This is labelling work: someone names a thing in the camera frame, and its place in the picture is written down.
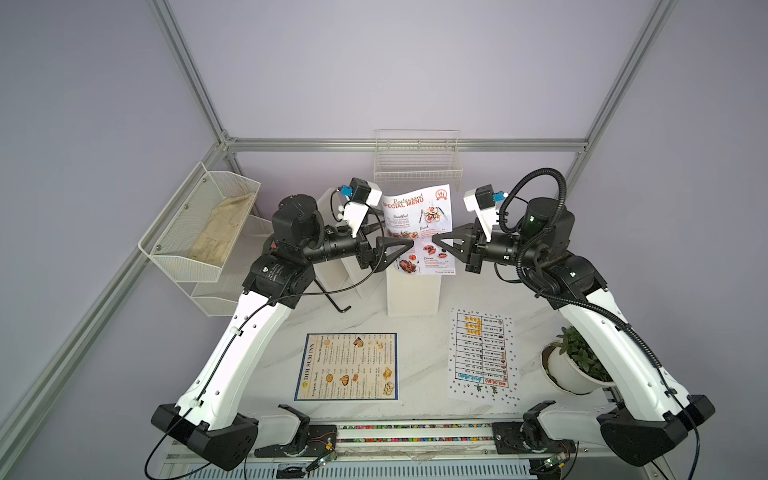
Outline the large dim sum menu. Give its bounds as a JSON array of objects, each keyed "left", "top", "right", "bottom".
[{"left": 294, "top": 333, "right": 400, "bottom": 402}]

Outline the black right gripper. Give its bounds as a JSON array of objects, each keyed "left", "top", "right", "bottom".
[{"left": 437, "top": 225, "right": 546, "bottom": 276}]

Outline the potted green plant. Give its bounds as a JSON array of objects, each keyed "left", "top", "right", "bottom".
[{"left": 542, "top": 326, "right": 615, "bottom": 395}]

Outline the black allen key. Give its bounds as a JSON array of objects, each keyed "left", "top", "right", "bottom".
[{"left": 313, "top": 278, "right": 352, "bottom": 314}]

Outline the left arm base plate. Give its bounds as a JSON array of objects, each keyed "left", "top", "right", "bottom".
[{"left": 251, "top": 404, "right": 338, "bottom": 458}]

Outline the large white board front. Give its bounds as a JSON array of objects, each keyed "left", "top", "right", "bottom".
[{"left": 304, "top": 241, "right": 374, "bottom": 295}]

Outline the narrow white rack box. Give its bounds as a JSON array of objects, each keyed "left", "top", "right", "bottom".
[{"left": 386, "top": 268, "right": 442, "bottom": 317}]

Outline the white wire wall basket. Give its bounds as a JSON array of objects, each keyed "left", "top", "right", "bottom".
[{"left": 373, "top": 129, "right": 463, "bottom": 195}]

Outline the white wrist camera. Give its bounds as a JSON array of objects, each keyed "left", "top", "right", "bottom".
[
  {"left": 463, "top": 184, "right": 508, "bottom": 241},
  {"left": 340, "top": 177, "right": 382, "bottom": 238}
]

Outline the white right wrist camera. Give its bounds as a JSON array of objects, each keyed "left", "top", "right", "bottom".
[{"left": 463, "top": 184, "right": 508, "bottom": 241}]

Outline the upper white mesh shelf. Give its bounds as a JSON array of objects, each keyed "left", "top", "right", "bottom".
[{"left": 138, "top": 163, "right": 261, "bottom": 283}]

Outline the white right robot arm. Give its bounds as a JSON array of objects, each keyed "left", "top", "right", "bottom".
[{"left": 433, "top": 168, "right": 716, "bottom": 467}]

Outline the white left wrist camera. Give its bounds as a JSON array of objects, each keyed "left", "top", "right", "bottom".
[{"left": 340, "top": 177, "right": 382, "bottom": 238}]

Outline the large white board rear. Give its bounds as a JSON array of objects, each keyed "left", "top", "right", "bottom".
[{"left": 317, "top": 187, "right": 342, "bottom": 229}]

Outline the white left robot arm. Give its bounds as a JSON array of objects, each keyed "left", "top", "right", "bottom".
[{"left": 151, "top": 185, "right": 414, "bottom": 471}]

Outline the lower white mesh shelf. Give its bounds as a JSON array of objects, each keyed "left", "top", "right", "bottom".
[{"left": 180, "top": 216, "right": 273, "bottom": 317}]

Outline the white mesh shelf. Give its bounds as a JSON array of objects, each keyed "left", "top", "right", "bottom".
[
  {"left": 138, "top": 163, "right": 261, "bottom": 283},
  {"left": 180, "top": 216, "right": 273, "bottom": 317}
]

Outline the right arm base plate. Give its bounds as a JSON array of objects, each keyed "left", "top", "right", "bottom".
[{"left": 491, "top": 400, "right": 576, "bottom": 455}]

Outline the large white board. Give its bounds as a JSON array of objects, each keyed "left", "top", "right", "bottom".
[
  {"left": 317, "top": 187, "right": 342, "bottom": 229},
  {"left": 304, "top": 241, "right": 374, "bottom": 295}
]

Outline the dotted table price menu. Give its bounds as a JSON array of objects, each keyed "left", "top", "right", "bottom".
[{"left": 447, "top": 308, "right": 520, "bottom": 408}]

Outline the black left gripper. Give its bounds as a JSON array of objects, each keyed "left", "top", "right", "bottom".
[{"left": 302, "top": 212, "right": 412, "bottom": 275}]

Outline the small special menu flyer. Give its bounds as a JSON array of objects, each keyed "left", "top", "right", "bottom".
[{"left": 381, "top": 184, "right": 456, "bottom": 276}]

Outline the aluminium front rail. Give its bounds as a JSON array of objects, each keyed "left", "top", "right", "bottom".
[{"left": 161, "top": 415, "right": 661, "bottom": 464}]

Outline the beige cloth in shelf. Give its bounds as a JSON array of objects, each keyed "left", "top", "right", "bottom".
[{"left": 188, "top": 193, "right": 256, "bottom": 267}]

